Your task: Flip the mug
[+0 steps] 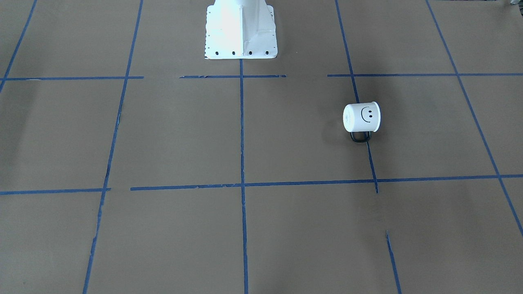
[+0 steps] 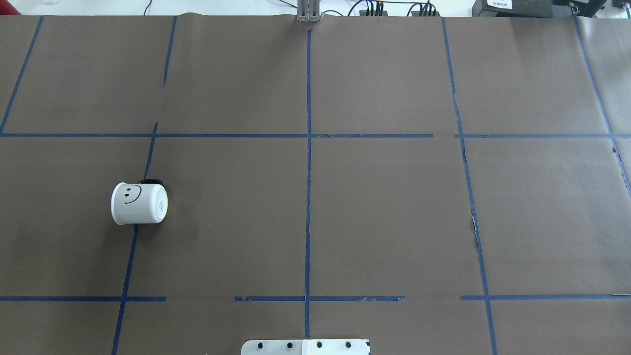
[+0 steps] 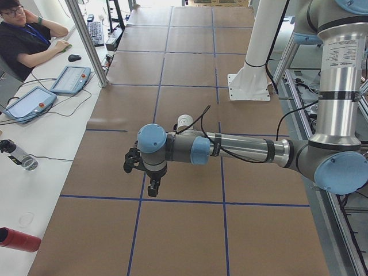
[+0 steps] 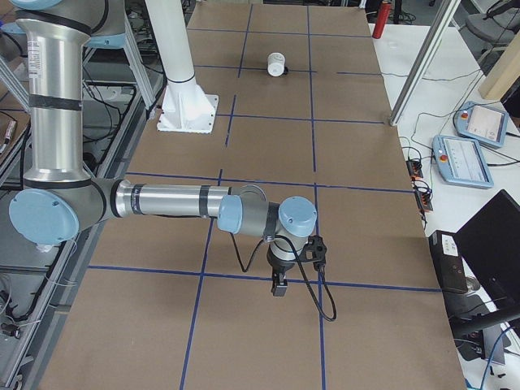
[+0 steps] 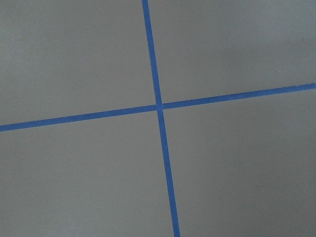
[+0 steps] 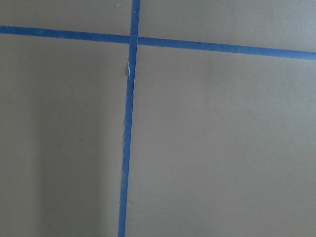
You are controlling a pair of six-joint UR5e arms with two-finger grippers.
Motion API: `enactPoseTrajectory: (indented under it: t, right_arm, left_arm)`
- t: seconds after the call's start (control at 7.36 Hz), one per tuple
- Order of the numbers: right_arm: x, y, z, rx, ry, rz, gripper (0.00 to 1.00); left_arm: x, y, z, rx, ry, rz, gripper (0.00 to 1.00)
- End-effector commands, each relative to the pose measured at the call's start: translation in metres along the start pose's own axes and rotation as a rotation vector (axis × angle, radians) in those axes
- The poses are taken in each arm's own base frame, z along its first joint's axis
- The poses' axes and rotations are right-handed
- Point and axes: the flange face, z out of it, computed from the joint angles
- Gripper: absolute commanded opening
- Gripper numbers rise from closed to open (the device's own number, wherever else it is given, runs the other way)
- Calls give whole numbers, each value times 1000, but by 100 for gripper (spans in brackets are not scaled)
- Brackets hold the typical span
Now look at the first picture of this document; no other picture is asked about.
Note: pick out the white smiley face mug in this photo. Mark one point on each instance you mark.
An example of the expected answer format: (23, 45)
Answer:
(362, 117)

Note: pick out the brown paper table cover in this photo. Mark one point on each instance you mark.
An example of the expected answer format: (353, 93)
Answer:
(131, 164)

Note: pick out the white pedestal column with base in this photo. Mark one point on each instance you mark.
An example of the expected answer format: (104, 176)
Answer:
(240, 29)

